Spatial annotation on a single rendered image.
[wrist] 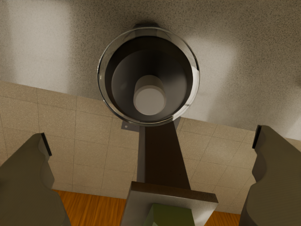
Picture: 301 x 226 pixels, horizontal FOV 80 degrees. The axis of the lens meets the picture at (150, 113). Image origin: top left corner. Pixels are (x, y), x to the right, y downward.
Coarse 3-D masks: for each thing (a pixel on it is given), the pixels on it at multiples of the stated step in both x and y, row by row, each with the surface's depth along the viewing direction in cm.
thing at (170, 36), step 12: (120, 36) 17; (132, 36) 17; (144, 36) 17; (156, 36) 17; (168, 36) 17; (108, 48) 17; (180, 48) 17; (108, 60) 18; (192, 60) 18; (192, 96) 20; (108, 108) 20; (132, 120) 21; (168, 120) 21
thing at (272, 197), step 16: (256, 144) 11; (272, 144) 9; (288, 144) 9; (256, 160) 9; (272, 160) 8; (288, 160) 8; (256, 176) 9; (272, 176) 7; (288, 176) 7; (256, 192) 7; (272, 192) 7; (288, 192) 7; (256, 208) 6; (272, 208) 6; (288, 208) 6; (240, 224) 7; (256, 224) 6; (272, 224) 6; (288, 224) 6
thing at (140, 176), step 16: (128, 128) 159; (144, 128) 108; (160, 128) 110; (176, 128) 160; (144, 144) 94; (160, 144) 96; (176, 144) 100; (144, 160) 84; (160, 160) 86; (176, 160) 88; (144, 176) 75; (160, 176) 77; (176, 176) 79
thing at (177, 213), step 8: (152, 208) 63; (160, 208) 63; (168, 208) 64; (176, 208) 64; (184, 208) 65; (152, 216) 61; (160, 216) 60; (168, 216) 61; (176, 216) 62; (184, 216) 62; (192, 216) 63; (144, 224) 68; (152, 224) 59; (160, 224) 58; (168, 224) 58; (176, 224) 59; (184, 224) 60; (192, 224) 61
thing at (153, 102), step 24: (120, 48) 17; (144, 48) 16; (168, 48) 17; (120, 72) 17; (144, 72) 17; (168, 72) 17; (192, 72) 18; (120, 96) 18; (144, 96) 15; (168, 96) 18; (144, 120) 20
